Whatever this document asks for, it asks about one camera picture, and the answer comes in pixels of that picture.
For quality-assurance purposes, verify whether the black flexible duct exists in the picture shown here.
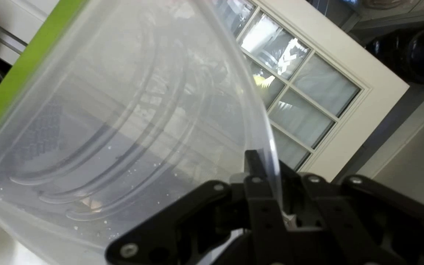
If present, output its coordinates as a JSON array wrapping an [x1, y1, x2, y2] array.
[[365, 23, 424, 86]]

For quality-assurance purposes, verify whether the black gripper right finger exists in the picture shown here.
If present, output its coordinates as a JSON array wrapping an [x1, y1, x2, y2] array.
[[281, 163, 424, 265]]

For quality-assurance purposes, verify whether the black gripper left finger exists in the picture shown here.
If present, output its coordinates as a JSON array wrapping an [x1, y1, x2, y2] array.
[[104, 148, 293, 265]]

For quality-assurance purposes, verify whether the white door with window panes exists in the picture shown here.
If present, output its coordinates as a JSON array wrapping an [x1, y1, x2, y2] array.
[[210, 0, 412, 183]]

